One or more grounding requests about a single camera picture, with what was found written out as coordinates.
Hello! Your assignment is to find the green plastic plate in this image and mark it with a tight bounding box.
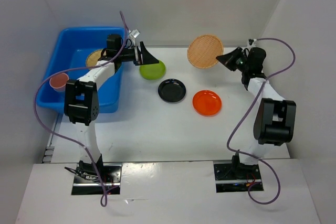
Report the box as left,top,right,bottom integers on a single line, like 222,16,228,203
139,61,166,80

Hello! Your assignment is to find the bamboo woven round tray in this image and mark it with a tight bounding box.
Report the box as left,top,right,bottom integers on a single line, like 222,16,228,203
86,49,102,67

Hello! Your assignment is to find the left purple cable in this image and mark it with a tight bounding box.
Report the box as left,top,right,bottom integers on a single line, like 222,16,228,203
33,11,131,207

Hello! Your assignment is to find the black plastic plate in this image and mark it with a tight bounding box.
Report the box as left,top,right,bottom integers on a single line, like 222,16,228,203
157,79,186,103

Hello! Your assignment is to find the orange plastic plate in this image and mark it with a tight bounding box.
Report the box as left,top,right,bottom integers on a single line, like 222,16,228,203
192,90,222,116

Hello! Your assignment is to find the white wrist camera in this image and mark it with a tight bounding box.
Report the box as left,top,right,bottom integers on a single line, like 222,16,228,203
128,29,140,46
247,39,257,49

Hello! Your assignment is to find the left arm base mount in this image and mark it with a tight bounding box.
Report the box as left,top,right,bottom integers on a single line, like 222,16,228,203
64,163,122,196

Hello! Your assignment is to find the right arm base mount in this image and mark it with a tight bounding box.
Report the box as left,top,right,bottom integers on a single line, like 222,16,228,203
213,161,264,193

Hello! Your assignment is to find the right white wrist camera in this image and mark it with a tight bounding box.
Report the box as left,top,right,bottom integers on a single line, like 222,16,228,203
247,39,257,49

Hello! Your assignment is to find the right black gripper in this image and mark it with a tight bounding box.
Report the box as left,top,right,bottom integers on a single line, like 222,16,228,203
216,47,250,72

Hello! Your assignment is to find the orange-brown woven round tray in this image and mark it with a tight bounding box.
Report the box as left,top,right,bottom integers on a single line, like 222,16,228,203
187,34,224,69

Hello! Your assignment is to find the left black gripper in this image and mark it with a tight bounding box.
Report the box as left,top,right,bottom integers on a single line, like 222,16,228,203
118,42,159,66

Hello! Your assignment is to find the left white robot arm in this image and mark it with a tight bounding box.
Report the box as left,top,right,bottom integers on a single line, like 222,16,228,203
64,34,159,182

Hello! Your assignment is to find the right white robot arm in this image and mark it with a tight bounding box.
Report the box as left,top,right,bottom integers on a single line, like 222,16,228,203
216,47,296,178

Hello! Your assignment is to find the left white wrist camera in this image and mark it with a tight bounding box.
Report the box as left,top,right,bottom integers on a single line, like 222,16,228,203
128,29,140,46

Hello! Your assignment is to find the pink plastic cup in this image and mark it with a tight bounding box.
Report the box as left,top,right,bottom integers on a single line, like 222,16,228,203
49,73,69,88

